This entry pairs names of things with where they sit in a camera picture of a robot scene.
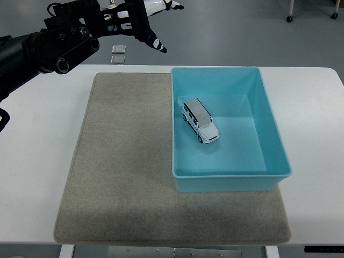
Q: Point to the beige felt mat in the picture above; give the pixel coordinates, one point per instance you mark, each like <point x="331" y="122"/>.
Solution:
<point x="121" y="174"/>

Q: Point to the light blue plastic box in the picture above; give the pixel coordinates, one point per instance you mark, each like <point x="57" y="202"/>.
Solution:
<point x="242" y="150"/>

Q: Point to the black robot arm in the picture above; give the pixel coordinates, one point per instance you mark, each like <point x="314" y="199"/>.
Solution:
<point x="35" y="51"/>

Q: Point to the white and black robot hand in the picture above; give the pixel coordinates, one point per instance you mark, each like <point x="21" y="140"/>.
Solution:
<point x="154" y="6"/>

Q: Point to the black table control panel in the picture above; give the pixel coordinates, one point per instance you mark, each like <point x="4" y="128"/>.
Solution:
<point x="323" y="249"/>

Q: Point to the white toy car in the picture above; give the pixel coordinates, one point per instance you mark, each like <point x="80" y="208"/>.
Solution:
<point x="200" y="118"/>

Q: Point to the grey metal plate with screws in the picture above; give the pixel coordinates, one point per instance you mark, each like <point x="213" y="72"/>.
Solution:
<point x="174" y="252"/>

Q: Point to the black caster wheel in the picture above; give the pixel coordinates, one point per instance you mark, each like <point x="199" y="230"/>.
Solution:
<point x="334" y="15"/>
<point x="289" y="18"/>

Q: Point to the white table leg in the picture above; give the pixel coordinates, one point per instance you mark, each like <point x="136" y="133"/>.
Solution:
<point x="66" y="252"/>
<point x="272" y="252"/>

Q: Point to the silver metal floor plate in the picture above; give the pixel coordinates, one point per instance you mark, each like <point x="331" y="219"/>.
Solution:
<point x="118" y="49"/>
<point x="118" y="59"/>

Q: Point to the white cart leg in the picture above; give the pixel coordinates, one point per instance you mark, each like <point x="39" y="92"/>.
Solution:
<point x="291" y="7"/>
<point x="336" y="6"/>

